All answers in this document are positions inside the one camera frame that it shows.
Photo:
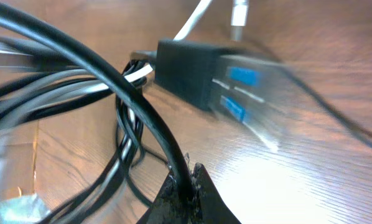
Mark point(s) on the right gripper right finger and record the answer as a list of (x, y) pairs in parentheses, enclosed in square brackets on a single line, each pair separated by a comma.
[(211, 209)]

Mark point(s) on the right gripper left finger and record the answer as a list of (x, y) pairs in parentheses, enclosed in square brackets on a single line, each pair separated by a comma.
[(165, 206)]

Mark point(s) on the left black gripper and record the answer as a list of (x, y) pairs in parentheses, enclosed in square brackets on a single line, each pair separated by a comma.
[(226, 81)]

